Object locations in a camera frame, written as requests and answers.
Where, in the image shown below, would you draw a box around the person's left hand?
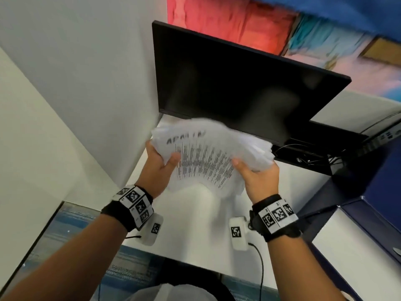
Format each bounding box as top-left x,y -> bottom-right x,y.
137,141 -> 181,199

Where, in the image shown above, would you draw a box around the person's right hand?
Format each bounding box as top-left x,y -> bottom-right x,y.
231,157 -> 281,205

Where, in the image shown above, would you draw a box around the stack of white printed papers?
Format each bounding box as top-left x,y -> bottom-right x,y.
151,117 -> 275,199

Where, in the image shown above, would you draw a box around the person's left forearm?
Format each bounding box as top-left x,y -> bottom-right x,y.
0,212 -> 138,301

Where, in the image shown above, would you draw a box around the person's right forearm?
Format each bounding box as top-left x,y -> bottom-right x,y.
266,230 -> 349,301

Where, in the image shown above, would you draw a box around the black marker wristband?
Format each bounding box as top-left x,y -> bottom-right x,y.
249,194 -> 302,242
100,185 -> 155,232

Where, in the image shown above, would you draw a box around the black computer monitor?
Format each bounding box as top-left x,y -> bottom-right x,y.
152,21 -> 352,147

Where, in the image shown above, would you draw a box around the black monitor stand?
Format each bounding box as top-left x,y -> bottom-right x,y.
271,120 -> 371,176

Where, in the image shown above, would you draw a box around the person's black garment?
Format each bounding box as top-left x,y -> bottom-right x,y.
156,266 -> 230,301

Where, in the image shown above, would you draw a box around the person's white shirt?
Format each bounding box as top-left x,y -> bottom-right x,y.
137,282 -> 217,301

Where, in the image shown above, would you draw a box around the blue desk partition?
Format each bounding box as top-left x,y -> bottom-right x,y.
294,137 -> 401,267

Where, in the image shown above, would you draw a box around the grey computer device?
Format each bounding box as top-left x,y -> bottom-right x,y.
358,112 -> 401,158

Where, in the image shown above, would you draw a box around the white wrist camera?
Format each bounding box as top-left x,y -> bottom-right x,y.
140,213 -> 164,247
228,217 -> 252,251

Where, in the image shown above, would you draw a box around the black monitor cables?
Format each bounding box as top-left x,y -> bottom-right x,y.
276,143 -> 334,165

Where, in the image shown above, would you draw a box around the colourful wall painting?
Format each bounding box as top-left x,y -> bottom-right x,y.
166,0 -> 401,106

